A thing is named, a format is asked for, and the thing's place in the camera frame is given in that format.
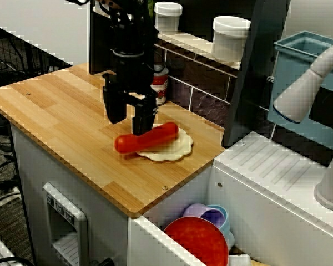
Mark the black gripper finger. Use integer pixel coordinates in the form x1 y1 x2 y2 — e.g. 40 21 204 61
132 105 158 137
103 91 127 125

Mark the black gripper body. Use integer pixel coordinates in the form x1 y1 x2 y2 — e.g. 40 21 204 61
102 52 159 112

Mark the red toy sausage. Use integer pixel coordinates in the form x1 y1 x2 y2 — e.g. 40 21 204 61
114 121 180 154

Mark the cream scalloped toy plate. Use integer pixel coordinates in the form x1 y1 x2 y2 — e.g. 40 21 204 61
135 124 194 162

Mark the tomato print tin can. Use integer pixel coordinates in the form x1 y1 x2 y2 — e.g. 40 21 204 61
150 64 169 106

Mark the small white lidded jar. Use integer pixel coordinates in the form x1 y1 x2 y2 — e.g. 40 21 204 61
154 2 183 35

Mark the green label can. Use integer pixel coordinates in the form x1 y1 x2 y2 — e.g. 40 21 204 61
145 0 156 20

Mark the white toy kitchen cabinet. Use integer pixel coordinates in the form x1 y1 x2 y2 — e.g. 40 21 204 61
9 121 130 266

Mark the purple plastic cup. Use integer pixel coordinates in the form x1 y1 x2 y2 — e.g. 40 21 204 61
182 203 225 229

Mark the large white lidded jar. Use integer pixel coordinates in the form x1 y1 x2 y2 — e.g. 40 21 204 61
211 16 251 63

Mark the light blue plastic cup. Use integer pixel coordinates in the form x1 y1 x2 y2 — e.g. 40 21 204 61
205 204 235 250

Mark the red plastic bowl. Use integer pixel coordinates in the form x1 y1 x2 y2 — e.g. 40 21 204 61
163 216 230 266

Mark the white power strip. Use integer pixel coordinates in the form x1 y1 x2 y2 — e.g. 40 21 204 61
0 186 22 213

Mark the white toy sink unit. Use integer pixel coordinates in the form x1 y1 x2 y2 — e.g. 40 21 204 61
127 131 333 266

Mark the light blue plastic bin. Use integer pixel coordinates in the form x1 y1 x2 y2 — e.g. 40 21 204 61
267 30 333 142

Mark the grey toy faucet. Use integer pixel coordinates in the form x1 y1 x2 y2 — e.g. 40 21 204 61
273 40 333 213

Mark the white plastic toy dish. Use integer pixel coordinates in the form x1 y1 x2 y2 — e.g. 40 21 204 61
228 253 252 266

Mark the dark grey shelf post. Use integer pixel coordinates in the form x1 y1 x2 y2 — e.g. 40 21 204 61
223 0 291 147
88 5 117 75

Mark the black floor cable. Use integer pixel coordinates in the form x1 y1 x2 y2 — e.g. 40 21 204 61
0 256 31 266

